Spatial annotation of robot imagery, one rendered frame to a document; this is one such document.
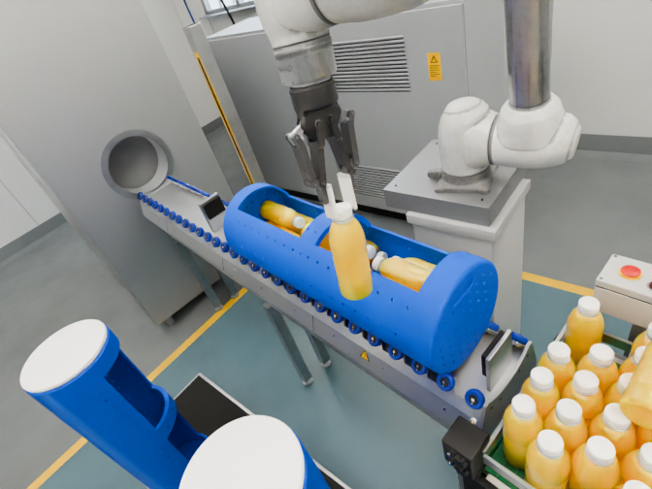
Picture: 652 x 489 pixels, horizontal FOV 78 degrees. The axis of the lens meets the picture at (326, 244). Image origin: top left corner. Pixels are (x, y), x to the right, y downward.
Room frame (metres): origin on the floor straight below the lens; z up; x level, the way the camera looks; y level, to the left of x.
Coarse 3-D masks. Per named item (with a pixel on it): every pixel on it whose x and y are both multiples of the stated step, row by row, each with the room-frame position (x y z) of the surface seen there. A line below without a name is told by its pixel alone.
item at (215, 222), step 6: (210, 198) 1.66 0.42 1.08; (216, 198) 1.66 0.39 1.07; (198, 204) 1.64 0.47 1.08; (204, 204) 1.63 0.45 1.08; (210, 204) 1.63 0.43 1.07; (216, 204) 1.65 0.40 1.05; (222, 204) 1.66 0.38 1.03; (204, 210) 1.62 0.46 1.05; (210, 210) 1.63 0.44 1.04; (216, 210) 1.64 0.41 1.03; (222, 210) 1.66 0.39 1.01; (210, 216) 1.62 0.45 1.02; (216, 216) 1.65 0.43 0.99; (222, 216) 1.66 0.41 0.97; (210, 222) 1.63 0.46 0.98; (216, 222) 1.64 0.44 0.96; (222, 222) 1.66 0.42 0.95; (216, 228) 1.64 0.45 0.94
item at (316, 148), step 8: (320, 120) 0.63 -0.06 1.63; (320, 128) 0.63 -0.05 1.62; (320, 136) 0.63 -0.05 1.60; (312, 144) 0.64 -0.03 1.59; (320, 144) 0.63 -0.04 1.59; (312, 152) 0.64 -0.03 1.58; (320, 152) 0.63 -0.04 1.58; (312, 160) 0.64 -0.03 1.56; (320, 160) 0.63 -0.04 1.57; (320, 168) 0.62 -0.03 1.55; (320, 176) 0.62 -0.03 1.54; (320, 184) 0.62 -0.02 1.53
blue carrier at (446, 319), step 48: (240, 192) 1.30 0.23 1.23; (240, 240) 1.16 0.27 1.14; (288, 240) 0.97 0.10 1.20; (384, 240) 0.97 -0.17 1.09; (336, 288) 0.77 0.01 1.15; (384, 288) 0.66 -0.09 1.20; (432, 288) 0.59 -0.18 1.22; (480, 288) 0.62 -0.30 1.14; (384, 336) 0.63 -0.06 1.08; (432, 336) 0.53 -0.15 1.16; (480, 336) 0.61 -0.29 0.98
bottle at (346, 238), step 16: (336, 224) 0.63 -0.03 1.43; (352, 224) 0.61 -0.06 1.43; (336, 240) 0.61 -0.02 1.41; (352, 240) 0.60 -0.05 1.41; (336, 256) 0.61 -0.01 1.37; (352, 256) 0.59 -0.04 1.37; (368, 256) 0.62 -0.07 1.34; (336, 272) 0.62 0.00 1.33; (352, 272) 0.59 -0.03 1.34; (368, 272) 0.60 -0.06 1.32; (352, 288) 0.59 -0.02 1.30; (368, 288) 0.60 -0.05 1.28
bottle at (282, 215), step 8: (264, 208) 1.31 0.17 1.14; (272, 208) 1.28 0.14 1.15; (280, 208) 1.26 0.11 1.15; (288, 208) 1.25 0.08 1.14; (264, 216) 1.30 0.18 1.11; (272, 216) 1.26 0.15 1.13; (280, 216) 1.22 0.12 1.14; (288, 216) 1.20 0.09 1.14; (296, 216) 1.19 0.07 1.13; (280, 224) 1.22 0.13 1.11; (288, 224) 1.19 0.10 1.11
